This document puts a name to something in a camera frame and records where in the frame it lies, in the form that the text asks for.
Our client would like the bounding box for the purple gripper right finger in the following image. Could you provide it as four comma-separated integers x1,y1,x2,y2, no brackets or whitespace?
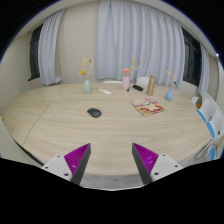
132,143,182,185

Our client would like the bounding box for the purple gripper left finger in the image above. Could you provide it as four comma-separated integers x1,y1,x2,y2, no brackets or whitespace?
42,143,91,185

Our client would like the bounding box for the black computer mouse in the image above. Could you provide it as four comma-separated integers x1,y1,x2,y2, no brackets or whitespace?
87,108,101,118

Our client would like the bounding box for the colourful magazine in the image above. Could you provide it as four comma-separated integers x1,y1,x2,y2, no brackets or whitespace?
131,98,164,117

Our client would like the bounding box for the blue vase with dried flowers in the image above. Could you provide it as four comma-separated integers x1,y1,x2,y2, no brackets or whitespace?
165,68,176,101

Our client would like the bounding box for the tan cylindrical bottle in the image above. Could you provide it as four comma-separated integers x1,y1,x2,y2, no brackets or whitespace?
147,75,156,96

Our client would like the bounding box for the white blue chair near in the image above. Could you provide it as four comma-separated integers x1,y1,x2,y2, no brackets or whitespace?
206,110,223,138

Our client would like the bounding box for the white blue chair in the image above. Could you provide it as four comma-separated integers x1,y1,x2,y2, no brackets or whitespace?
197,99,213,121
206,110,223,138

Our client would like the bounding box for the white blue chair far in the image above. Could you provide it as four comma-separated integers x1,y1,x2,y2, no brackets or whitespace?
197,99,213,121

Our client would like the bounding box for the black rectangular case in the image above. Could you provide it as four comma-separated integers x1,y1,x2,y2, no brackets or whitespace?
132,85,143,92

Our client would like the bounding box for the green vase with yellow flowers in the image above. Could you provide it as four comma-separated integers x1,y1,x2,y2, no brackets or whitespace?
79,58,92,94

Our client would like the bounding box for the white remote control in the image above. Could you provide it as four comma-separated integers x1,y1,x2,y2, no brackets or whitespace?
99,89,112,95

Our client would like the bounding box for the white chair behind table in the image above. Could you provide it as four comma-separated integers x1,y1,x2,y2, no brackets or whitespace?
136,77,149,85

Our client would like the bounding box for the pink vase with flowers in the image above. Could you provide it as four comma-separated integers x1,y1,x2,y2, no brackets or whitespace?
122,58,140,90

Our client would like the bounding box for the white right curtain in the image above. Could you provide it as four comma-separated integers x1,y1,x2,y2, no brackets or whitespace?
197,51,209,95

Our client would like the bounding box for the white curtain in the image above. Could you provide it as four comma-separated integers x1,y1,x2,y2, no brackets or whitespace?
197,51,209,95
38,10,64,86
96,0,185,85

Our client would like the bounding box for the dark right window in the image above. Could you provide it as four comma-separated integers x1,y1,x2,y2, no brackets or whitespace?
182,29,202,86

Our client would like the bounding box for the dark window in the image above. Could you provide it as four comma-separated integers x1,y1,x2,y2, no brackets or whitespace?
182,29,202,86
30,25,43,80

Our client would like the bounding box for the white centre curtain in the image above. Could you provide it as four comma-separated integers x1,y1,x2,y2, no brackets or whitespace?
96,0,185,85

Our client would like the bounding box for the white left curtain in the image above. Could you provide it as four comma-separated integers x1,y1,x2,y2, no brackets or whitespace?
38,10,64,86

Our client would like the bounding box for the dark left window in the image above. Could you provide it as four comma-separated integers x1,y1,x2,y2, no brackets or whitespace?
30,25,43,80

